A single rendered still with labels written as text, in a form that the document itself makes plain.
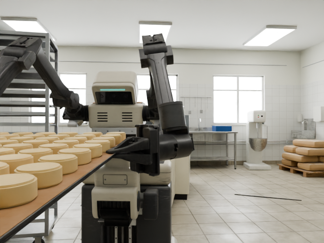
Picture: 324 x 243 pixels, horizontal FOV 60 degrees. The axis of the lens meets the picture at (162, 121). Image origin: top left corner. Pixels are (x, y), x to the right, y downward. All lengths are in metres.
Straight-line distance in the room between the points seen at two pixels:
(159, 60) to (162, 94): 0.15
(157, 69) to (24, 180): 0.64
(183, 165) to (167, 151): 3.36
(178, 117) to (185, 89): 6.68
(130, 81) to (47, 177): 1.07
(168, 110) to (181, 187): 3.41
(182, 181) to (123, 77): 2.77
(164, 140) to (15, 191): 0.36
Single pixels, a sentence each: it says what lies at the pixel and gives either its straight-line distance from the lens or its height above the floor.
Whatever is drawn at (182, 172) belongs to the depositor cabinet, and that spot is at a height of 0.38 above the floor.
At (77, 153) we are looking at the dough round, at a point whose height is 1.01.
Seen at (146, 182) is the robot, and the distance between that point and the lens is 1.69.
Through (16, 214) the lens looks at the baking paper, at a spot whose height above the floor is 0.98.
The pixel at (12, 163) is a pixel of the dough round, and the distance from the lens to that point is 0.41.
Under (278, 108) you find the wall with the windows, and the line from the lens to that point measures 8.06.
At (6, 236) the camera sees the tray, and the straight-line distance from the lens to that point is 0.23.
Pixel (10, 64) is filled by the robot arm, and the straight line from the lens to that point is 1.05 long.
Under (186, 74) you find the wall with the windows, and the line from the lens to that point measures 7.36.
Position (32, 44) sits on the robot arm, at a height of 1.33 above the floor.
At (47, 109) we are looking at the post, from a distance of 2.54.
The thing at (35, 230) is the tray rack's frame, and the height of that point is 0.15.
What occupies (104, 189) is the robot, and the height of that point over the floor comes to 0.73.
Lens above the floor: 1.05
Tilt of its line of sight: 1 degrees up
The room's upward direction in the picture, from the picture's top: straight up
